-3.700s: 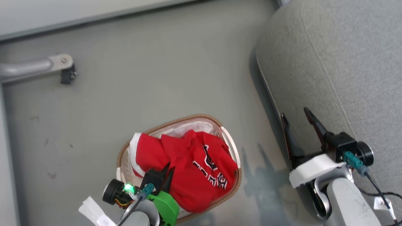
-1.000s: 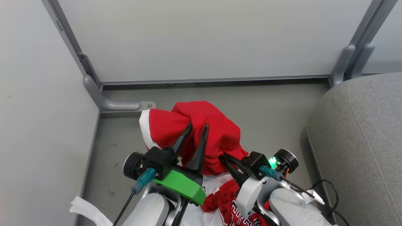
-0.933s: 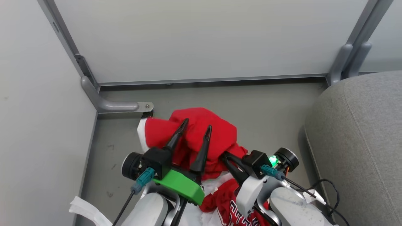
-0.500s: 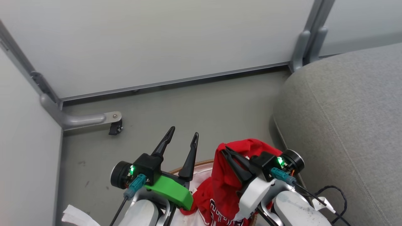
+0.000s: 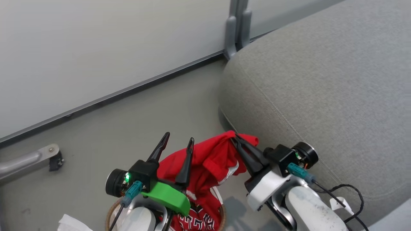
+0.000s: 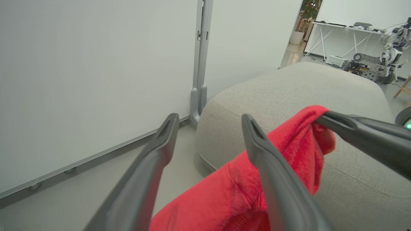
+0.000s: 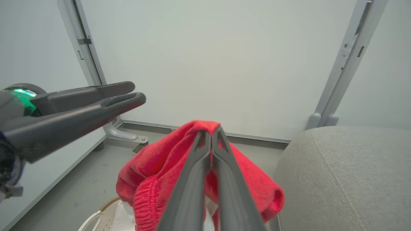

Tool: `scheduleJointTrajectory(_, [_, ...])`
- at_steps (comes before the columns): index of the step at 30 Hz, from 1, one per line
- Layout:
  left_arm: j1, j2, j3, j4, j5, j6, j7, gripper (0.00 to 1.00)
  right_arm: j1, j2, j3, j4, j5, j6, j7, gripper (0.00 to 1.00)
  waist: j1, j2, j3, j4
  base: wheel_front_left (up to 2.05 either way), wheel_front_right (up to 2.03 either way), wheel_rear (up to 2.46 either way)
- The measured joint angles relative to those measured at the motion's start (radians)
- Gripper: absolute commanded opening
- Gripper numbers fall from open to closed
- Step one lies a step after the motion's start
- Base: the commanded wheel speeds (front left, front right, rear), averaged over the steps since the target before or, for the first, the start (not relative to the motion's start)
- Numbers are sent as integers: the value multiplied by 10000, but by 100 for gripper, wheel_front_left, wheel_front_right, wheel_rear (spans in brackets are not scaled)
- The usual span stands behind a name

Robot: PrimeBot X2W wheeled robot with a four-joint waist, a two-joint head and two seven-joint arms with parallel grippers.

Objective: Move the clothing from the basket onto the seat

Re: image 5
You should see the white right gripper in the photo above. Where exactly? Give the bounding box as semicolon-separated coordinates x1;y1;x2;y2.
231;133;292;211

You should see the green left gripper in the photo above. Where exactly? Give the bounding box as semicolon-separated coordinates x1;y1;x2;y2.
141;132;195;217

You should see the red basketball jersey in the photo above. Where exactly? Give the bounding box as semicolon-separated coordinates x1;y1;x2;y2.
156;130;259;231

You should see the round wicker laundry basket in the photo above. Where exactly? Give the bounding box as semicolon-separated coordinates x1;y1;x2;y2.
105;196;226;231

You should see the grey fabric sofa seat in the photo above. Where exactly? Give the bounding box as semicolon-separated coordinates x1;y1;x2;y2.
218;0;411;229

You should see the white cloth piece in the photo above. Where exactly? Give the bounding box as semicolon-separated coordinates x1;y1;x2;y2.
57;214;94;231

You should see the metal leg with caster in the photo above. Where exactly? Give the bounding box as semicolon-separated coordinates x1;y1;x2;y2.
0;143;65;186

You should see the dark wall base strip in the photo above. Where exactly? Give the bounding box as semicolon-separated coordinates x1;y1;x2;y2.
0;28;280;149

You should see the white cable tag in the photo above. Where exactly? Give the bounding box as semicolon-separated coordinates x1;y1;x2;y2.
330;197;354;216

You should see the grey partition post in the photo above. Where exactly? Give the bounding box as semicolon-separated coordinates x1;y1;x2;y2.
224;0;253;60

